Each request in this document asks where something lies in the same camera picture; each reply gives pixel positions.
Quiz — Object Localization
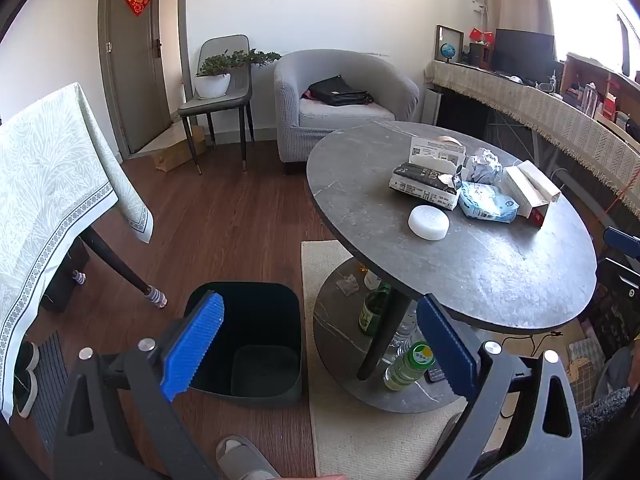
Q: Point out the flat cardboard box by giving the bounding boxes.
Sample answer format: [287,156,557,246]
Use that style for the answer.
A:
[152,125,207,172]

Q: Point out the potted plant white pot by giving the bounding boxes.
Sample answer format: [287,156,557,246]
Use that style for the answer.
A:
[194,49,282,100]

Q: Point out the green cap plastic bottle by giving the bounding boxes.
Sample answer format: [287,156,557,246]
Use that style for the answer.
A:
[383,341,436,392]

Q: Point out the white and red carton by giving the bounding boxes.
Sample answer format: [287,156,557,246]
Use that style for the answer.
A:
[501,160,562,230]

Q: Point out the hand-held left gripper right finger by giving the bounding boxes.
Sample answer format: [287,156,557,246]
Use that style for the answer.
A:
[415,294,585,480]

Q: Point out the dark ribbed doormat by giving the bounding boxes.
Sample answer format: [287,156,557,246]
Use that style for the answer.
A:
[32,332,68,453]

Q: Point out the green glass bottle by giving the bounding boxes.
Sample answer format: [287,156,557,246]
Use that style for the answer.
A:
[358,282,392,337]

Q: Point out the white printed tissue box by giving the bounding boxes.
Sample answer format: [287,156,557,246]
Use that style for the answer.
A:
[409,135,467,167]

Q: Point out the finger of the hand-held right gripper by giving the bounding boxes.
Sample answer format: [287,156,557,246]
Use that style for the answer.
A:
[595,258,640,306]
[602,226,640,261]

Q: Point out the beige rug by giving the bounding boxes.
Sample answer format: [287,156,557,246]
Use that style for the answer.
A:
[300,241,506,480]

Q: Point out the wooden picture frame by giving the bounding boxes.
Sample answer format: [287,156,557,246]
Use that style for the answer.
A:
[434,25,465,64]

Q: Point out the grey door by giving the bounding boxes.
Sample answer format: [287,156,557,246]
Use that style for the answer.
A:
[97,0,173,156]

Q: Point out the white round lid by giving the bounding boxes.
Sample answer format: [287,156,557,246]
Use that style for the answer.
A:
[408,205,449,242]

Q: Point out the grey slipper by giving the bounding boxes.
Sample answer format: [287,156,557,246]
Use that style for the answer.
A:
[216,435,281,480]

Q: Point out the wooden desk organizer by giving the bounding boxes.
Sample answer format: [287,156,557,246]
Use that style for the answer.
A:
[560,52,640,126]

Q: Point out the black handbag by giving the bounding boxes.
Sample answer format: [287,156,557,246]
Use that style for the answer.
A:
[306,75,373,107]

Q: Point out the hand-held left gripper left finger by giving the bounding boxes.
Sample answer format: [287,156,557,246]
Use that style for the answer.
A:
[52,290,226,480]

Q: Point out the black cable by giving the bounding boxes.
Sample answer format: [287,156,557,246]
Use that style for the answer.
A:
[530,330,563,356]

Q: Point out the dark green trash bin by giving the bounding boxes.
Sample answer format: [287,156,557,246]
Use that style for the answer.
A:
[184,281,307,407]

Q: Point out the black shoe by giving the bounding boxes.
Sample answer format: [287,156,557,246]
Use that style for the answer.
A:
[15,342,41,376]
[12,370,38,418]

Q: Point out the beige fringed desk cloth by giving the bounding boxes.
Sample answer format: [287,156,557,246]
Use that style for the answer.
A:
[425,60,640,206]

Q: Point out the black and white flat box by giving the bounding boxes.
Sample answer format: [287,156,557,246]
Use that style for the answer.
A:
[390,164,463,211]

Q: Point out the green patterned tablecloth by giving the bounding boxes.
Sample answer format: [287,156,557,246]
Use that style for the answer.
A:
[0,82,154,421]

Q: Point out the person's grey knit garment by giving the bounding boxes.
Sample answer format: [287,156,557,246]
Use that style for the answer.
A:
[577,345,640,461]

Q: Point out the blue wet wipes packet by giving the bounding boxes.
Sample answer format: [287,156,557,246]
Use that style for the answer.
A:
[458,181,519,223]

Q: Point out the silver foil wrapper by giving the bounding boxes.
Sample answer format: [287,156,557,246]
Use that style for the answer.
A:
[436,167,465,192]

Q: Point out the black monitor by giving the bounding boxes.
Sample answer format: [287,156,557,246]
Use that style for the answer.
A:
[492,29,556,78]

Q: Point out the clear plastic bottle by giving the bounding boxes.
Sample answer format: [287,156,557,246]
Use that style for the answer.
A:
[390,310,418,356]

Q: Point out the grey chair black legs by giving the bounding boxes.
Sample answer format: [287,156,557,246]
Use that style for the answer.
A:
[178,35,254,176]

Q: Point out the round grey marble table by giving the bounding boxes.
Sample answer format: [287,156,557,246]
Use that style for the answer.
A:
[306,121,598,413]

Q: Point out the white paper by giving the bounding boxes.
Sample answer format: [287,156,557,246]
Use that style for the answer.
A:
[465,147,503,184]

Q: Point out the grey armchair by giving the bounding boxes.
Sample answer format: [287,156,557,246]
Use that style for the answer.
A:
[274,50,420,177]

